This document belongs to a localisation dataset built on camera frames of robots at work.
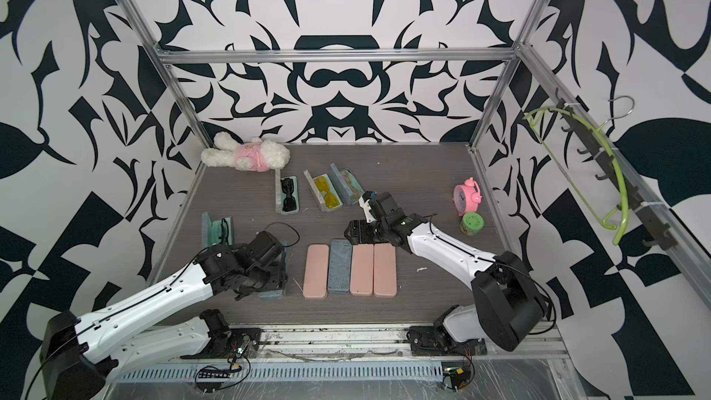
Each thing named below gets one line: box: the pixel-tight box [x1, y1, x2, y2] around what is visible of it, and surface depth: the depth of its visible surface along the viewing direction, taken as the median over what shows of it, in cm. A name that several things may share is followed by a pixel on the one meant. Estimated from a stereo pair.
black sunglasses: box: [280, 177, 298, 213], surface depth 102 cm
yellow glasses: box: [314, 175, 340, 209], surface depth 104 cm
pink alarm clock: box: [451, 176, 483, 217], surface depth 96 cm
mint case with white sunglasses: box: [327, 238, 353, 294], surface depth 87 cm
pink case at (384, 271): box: [373, 242, 398, 299], surface depth 85 cm
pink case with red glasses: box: [302, 243, 330, 300], surface depth 85 cm
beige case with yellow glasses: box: [302, 169, 344, 213], surface depth 104 cm
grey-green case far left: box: [201, 211, 233, 250], surface depth 96 cm
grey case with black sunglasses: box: [274, 168, 300, 215], surface depth 102 cm
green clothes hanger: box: [523, 106, 630, 246], surface depth 60 cm
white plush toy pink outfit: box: [199, 131, 291, 173], surface depth 107 cm
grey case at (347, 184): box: [328, 162, 365, 205], surface depth 104 cm
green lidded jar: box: [459, 212, 486, 237], surface depth 94 cm
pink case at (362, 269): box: [349, 243, 375, 297], surface depth 85 cm
